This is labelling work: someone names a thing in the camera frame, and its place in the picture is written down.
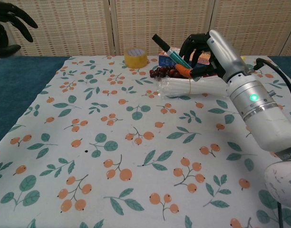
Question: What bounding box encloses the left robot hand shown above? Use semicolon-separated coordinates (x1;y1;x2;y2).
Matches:
0;2;39;59

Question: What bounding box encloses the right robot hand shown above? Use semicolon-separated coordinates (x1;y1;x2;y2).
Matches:
175;29;251;84

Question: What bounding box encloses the green white marker body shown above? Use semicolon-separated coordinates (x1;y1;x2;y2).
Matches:
165;46;192;70

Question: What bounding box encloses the black marker cap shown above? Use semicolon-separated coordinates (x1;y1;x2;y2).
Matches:
152;34;171;52

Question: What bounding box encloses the clear straw bundle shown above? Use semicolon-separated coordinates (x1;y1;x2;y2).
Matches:
157;75;228;99

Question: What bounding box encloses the orange blue cookie box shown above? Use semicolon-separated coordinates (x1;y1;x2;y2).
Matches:
158;46;214;77

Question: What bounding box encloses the red grape bunch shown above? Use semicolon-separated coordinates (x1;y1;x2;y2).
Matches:
149;66;187;79

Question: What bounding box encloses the yellow tape roll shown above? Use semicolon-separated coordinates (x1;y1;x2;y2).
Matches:
124;48;148;69

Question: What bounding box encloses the floral fruit print tablecloth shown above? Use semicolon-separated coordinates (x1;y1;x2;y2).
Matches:
0;56;291;228

